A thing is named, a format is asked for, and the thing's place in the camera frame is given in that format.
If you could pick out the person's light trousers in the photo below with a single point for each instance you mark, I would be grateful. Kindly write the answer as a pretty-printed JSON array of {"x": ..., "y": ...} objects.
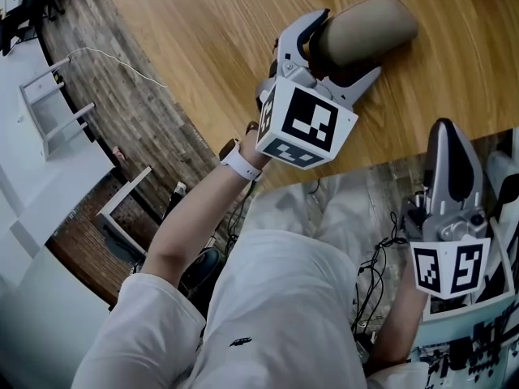
[{"x": 324, "y": 209}]

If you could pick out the person's white shirt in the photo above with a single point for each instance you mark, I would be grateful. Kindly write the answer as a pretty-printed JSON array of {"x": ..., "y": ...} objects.
[{"x": 284, "y": 298}]

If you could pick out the beige cylindrical object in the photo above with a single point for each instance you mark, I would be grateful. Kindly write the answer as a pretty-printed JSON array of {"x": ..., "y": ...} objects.
[{"x": 365, "y": 31}]

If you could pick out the black box device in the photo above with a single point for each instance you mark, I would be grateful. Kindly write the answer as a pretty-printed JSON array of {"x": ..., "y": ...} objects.
[{"x": 363, "y": 349}]

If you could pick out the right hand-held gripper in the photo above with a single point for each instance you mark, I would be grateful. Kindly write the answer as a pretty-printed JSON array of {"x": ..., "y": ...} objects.
[{"x": 450, "y": 266}]

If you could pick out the white waste bin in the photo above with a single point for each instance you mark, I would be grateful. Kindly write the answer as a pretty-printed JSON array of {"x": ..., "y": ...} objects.
[{"x": 496, "y": 168}]

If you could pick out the small pink object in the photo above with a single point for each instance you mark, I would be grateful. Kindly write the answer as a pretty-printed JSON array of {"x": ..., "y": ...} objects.
[{"x": 120, "y": 155}]

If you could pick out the white desk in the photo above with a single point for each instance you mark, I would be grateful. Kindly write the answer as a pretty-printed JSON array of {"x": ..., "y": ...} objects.
[
  {"x": 436, "y": 330},
  {"x": 125, "y": 189},
  {"x": 81, "y": 109}
]

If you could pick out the white smartwatch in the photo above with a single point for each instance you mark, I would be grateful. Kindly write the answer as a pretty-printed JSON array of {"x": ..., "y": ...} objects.
[{"x": 243, "y": 166}]

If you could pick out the person's right forearm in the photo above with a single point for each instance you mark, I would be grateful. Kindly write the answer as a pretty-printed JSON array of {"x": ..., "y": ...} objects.
[{"x": 399, "y": 322}]

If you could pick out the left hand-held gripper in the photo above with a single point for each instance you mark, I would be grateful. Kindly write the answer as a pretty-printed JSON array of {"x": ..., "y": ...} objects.
[{"x": 308, "y": 124}]

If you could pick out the person's left forearm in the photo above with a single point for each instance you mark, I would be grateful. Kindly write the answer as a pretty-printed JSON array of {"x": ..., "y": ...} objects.
[{"x": 190, "y": 225}]

